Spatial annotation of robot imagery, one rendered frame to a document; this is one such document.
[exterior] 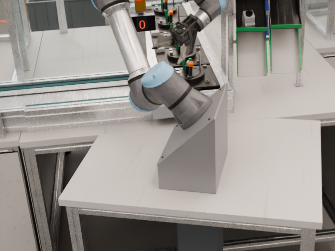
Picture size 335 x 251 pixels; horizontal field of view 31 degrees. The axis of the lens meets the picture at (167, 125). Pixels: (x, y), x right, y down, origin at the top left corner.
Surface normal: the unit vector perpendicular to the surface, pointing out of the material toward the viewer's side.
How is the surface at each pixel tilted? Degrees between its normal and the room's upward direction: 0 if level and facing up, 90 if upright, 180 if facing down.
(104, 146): 0
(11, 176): 90
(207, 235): 90
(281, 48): 45
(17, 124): 90
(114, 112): 90
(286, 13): 25
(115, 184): 0
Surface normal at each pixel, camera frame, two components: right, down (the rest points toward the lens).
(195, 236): -0.21, 0.47
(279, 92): -0.05, -0.88
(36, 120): 0.11, 0.47
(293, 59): -0.08, -0.29
